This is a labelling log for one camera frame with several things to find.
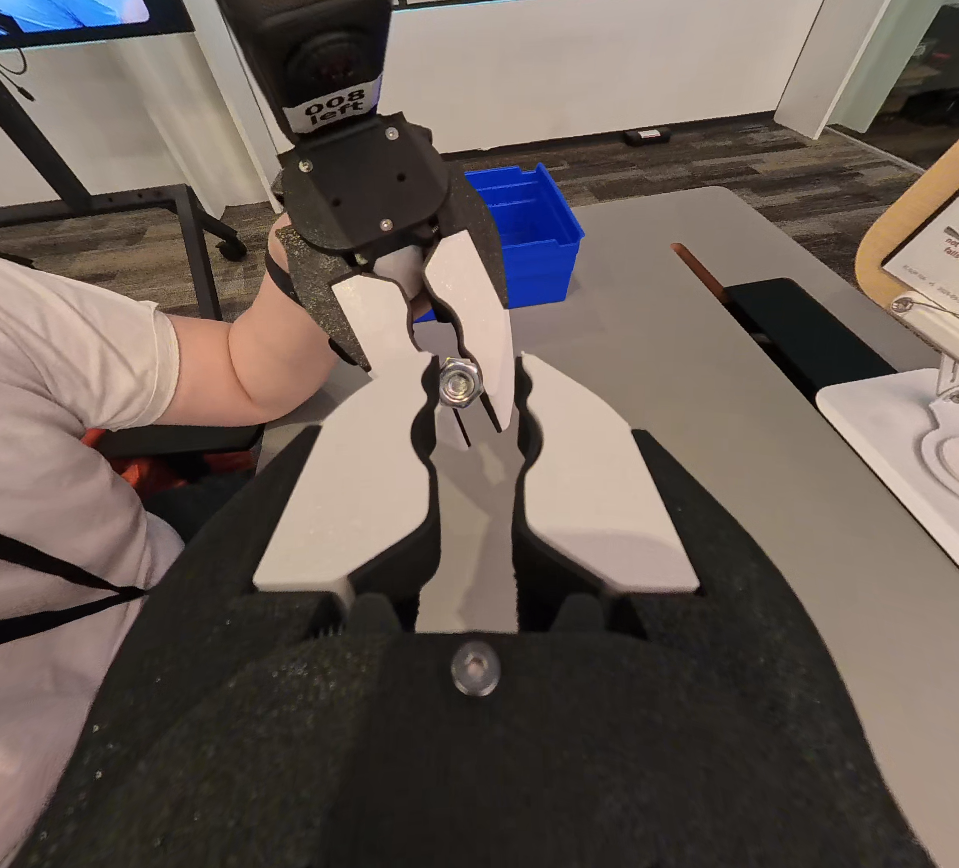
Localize black chest strap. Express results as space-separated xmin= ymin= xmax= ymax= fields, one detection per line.
xmin=0 ymin=534 xmax=147 ymax=644

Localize white page holder bar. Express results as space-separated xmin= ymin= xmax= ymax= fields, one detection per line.
xmin=892 ymin=291 xmax=959 ymax=360

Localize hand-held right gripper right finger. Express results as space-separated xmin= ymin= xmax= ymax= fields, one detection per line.
xmin=513 ymin=353 xmax=701 ymax=631

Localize blue plastic bin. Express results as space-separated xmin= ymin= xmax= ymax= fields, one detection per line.
xmin=416 ymin=164 xmax=587 ymax=324

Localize black rolling stand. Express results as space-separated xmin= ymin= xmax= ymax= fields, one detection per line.
xmin=0 ymin=21 xmax=248 ymax=322

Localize white stand base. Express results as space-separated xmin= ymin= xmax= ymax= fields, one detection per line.
xmin=815 ymin=359 xmax=959 ymax=573

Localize black chair armrest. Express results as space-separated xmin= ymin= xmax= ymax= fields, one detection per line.
xmin=97 ymin=422 xmax=265 ymax=458

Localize person's left forearm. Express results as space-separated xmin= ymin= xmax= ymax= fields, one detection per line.
xmin=227 ymin=261 xmax=338 ymax=427

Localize printed instruction sheet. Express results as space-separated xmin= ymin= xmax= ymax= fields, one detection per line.
xmin=883 ymin=205 xmax=959 ymax=300

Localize dark grey waste bin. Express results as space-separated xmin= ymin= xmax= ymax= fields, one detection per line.
xmin=884 ymin=2 xmax=959 ymax=135

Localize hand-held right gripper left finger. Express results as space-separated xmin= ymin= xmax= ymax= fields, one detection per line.
xmin=253 ymin=356 xmax=443 ymax=631

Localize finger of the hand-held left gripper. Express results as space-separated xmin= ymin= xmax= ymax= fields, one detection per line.
xmin=331 ymin=275 xmax=473 ymax=449
xmin=423 ymin=230 xmax=516 ymax=434

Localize orange cloth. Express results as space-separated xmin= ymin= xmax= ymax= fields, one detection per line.
xmin=82 ymin=430 xmax=256 ymax=490

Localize person's left hand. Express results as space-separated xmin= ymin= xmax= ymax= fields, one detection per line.
xmin=264 ymin=212 xmax=302 ymax=307

